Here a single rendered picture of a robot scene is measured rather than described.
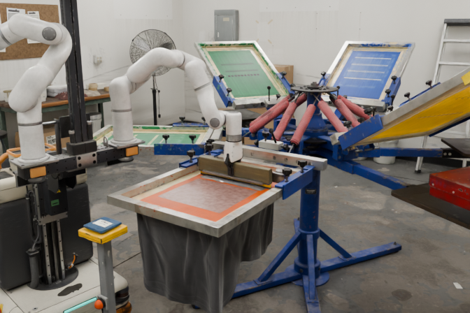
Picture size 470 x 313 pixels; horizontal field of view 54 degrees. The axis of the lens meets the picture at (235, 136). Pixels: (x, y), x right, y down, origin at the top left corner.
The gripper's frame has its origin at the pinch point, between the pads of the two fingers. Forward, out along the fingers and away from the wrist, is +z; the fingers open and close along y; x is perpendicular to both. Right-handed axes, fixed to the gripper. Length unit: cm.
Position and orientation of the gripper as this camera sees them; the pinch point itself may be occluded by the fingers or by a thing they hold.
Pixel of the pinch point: (233, 170)
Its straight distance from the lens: 223.1
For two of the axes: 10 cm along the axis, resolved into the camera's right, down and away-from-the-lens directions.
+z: 0.0, 9.7, 2.4
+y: -5.5, 2.0, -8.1
